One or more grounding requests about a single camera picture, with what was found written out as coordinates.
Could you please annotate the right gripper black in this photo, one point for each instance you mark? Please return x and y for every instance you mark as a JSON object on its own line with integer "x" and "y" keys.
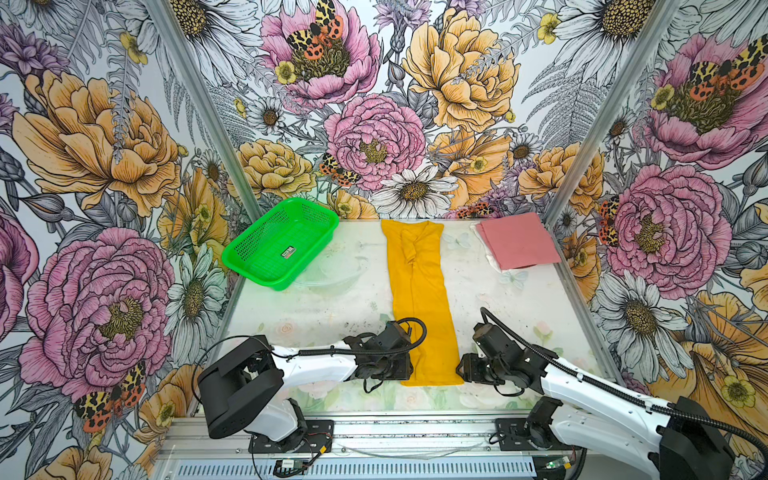
{"x": 469, "y": 362}

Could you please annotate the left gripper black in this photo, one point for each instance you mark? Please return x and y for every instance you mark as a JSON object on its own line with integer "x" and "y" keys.
{"x": 403, "y": 371}

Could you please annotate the yellow t shirt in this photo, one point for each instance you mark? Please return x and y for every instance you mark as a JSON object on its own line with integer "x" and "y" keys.
{"x": 418, "y": 289}

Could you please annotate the green plastic basket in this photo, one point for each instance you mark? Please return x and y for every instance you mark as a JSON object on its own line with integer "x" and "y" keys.
{"x": 281, "y": 244}

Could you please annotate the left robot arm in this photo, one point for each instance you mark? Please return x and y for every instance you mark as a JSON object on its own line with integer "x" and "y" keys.
{"x": 244, "y": 390}

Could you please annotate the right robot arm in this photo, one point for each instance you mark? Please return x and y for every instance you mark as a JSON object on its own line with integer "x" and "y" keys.
{"x": 583, "y": 411}

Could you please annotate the folded pink t shirt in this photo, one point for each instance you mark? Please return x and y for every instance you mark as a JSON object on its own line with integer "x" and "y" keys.
{"x": 518, "y": 241}

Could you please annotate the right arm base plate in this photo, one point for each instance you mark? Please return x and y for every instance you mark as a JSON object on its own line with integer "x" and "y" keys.
{"x": 518, "y": 435}

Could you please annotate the aluminium front rail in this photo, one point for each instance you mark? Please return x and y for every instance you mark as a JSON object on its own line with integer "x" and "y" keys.
{"x": 400, "y": 445}

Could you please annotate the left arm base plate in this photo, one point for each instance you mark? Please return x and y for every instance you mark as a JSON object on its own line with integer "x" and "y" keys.
{"x": 308, "y": 439}

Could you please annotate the right aluminium corner post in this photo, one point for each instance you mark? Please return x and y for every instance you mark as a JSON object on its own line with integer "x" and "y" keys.
{"x": 647, "y": 43}

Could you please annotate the aluminium corner post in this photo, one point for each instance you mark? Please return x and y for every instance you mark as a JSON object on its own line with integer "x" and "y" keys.
{"x": 172, "y": 36}
{"x": 647, "y": 43}

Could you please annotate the left aluminium corner post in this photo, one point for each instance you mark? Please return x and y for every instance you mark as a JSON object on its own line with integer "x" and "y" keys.
{"x": 172, "y": 36}

